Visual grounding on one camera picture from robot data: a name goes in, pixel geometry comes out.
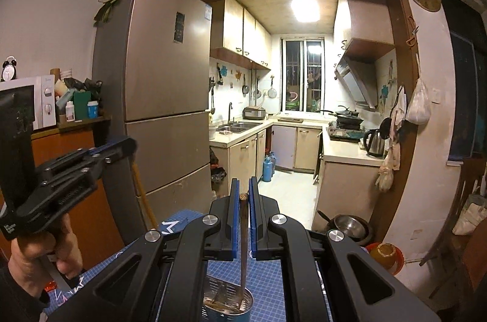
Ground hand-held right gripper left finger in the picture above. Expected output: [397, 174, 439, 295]
[46, 177, 241, 322]

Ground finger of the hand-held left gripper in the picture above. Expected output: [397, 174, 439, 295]
[36, 137, 137, 180]
[40, 157, 106, 200]

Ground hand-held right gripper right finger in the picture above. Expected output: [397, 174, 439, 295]
[248, 176, 442, 322]

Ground wooden chopstick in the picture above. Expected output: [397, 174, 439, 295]
[238, 193, 249, 303]

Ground blue metal utensil holder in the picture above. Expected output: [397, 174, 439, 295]
[201, 278, 255, 322]

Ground person's left forearm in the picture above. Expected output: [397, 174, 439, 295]
[0, 261, 48, 322]

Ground person's left hand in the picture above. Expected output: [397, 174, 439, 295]
[8, 211, 83, 307]

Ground blue gas cylinder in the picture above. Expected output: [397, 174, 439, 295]
[262, 151, 276, 182]

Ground sink counter cabinet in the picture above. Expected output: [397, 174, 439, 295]
[208, 120, 267, 199]

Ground orange wooden cabinet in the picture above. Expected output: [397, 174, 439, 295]
[0, 115, 128, 271]

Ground green box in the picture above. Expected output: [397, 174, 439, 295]
[73, 90, 92, 121]

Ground white microwave oven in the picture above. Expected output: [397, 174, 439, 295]
[0, 76, 58, 130]

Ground black plastic bag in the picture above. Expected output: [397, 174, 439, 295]
[63, 77, 103, 105]

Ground steel kitchen sink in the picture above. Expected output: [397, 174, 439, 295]
[216, 121, 263, 134]

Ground brown refrigerator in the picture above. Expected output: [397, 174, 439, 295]
[92, 0, 213, 250]

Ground black alarm clock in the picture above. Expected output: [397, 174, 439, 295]
[1, 56, 18, 82]

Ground blue checked star tablecloth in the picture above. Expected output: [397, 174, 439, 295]
[42, 210, 331, 322]

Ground white cup stack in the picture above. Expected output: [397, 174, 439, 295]
[55, 69, 73, 98]

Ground stove counter cabinet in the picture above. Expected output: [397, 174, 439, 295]
[312, 124, 387, 231]

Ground steel bowl stack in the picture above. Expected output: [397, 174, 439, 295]
[317, 210, 375, 246]

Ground gas stove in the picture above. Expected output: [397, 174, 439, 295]
[328, 124, 366, 142]

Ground black wok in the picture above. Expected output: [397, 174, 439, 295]
[319, 106, 364, 126]

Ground dark green cloth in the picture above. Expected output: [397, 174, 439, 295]
[93, 0, 122, 27]

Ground steel electric kettle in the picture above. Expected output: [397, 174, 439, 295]
[363, 129, 386, 157]

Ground kitchen window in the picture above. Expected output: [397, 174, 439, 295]
[281, 37, 325, 113]

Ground orange yellow bowl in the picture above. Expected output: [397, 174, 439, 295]
[367, 242, 405, 275]

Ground hanging cloth bags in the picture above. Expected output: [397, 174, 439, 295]
[377, 86, 408, 193]

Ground steel range hood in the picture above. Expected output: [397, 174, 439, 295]
[334, 38, 396, 111]

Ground upper kitchen cabinets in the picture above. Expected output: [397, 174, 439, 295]
[210, 0, 272, 70]

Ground white hanging plastic bag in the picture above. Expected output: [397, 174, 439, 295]
[405, 78, 432, 125]

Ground ceiling light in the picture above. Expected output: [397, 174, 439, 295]
[291, 0, 320, 23]

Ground wooden chair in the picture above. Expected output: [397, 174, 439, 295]
[420, 154, 487, 300]

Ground white tote bag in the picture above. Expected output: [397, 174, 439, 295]
[452, 194, 487, 236]

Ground dark room window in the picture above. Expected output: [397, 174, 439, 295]
[439, 0, 487, 161]

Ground wooden broom handle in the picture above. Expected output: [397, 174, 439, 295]
[131, 162, 156, 231]

